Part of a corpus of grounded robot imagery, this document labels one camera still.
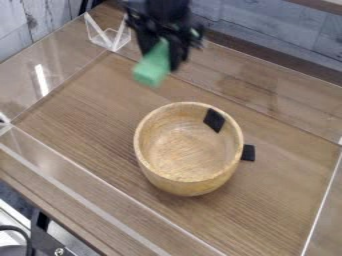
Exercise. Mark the round wooden bowl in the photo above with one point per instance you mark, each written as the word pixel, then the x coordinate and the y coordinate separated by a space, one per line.
pixel 186 159

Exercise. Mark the clear acrylic corner bracket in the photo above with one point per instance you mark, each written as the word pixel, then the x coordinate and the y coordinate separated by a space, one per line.
pixel 111 39

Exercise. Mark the green rectangular stick block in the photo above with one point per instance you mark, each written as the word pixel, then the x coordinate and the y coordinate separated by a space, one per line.
pixel 153 68

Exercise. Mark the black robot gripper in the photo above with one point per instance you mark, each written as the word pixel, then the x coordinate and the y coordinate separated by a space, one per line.
pixel 161 18

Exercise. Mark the black metal table frame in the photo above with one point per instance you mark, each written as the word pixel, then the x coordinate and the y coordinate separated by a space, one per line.
pixel 52 240

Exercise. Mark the clear acrylic enclosure wall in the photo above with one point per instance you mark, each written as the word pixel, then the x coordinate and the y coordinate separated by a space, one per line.
pixel 74 166

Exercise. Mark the black patch on table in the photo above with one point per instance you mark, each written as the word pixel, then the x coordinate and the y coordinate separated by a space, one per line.
pixel 249 153

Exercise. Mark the black patch inside bowl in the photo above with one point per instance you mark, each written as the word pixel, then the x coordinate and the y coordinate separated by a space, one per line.
pixel 214 120

